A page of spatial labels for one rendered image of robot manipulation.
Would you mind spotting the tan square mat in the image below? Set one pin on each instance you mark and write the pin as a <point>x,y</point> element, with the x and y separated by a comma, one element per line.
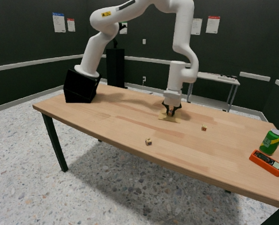
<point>175,118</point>

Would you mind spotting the green drink can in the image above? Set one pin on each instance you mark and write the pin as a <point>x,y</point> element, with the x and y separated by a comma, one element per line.
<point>270,142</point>

